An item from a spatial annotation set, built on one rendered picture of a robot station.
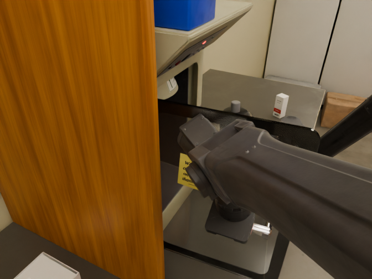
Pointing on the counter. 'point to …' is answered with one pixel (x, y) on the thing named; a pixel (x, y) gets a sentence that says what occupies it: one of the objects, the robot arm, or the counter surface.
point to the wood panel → (83, 129)
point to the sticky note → (183, 178)
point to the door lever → (264, 231)
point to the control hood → (179, 44)
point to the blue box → (183, 13)
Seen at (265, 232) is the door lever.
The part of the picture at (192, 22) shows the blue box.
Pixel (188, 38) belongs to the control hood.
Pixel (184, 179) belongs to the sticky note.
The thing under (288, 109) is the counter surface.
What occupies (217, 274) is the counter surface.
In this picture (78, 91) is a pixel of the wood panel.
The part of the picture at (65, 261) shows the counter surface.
